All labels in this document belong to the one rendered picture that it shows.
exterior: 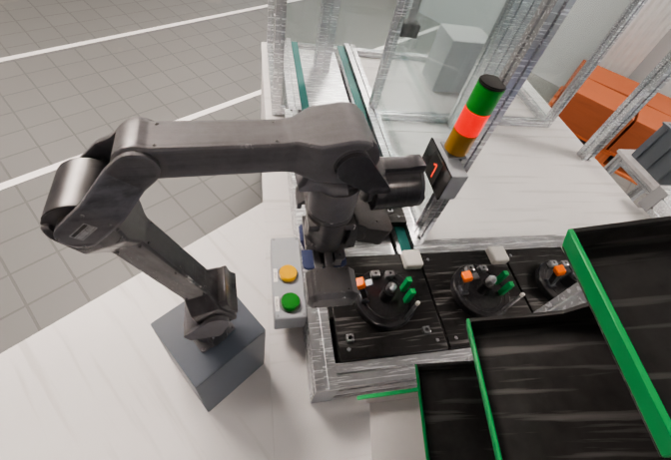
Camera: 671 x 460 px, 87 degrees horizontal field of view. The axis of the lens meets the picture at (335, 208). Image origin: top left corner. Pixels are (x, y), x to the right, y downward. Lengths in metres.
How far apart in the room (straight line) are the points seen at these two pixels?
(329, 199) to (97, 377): 0.68
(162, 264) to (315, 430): 0.52
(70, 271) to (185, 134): 1.85
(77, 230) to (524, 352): 0.43
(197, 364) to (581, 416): 0.52
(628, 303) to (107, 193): 0.39
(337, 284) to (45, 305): 1.78
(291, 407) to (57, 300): 1.46
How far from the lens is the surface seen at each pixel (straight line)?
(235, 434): 0.85
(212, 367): 0.67
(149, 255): 0.45
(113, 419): 0.90
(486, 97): 0.70
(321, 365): 0.77
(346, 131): 0.33
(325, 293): 0.43
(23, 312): 2.12
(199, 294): 0.53
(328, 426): 0.86
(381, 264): 0.89
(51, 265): 2.20
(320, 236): 0.44
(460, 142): 0.74
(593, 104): 3.61
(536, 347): 0.43
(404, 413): 0.71
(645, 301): 0.31
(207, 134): 0.33
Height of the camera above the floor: 1.70
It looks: 49 degrees down
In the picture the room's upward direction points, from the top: 15 degrees clockwise
